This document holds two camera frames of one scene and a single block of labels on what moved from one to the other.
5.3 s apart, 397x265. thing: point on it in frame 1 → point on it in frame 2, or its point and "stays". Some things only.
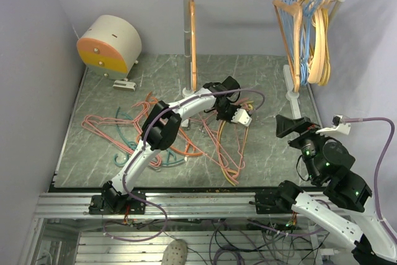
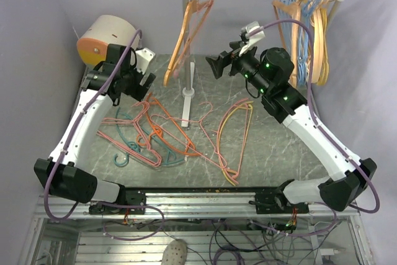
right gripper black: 285,125 → 225,59
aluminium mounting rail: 78,205 stays
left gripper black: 220,118 → 138,91
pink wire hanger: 239,170 → 202,8
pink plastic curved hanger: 226,174 stays
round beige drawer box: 111,45 stays
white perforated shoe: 175,253 stays
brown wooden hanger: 193,44 → 191,8
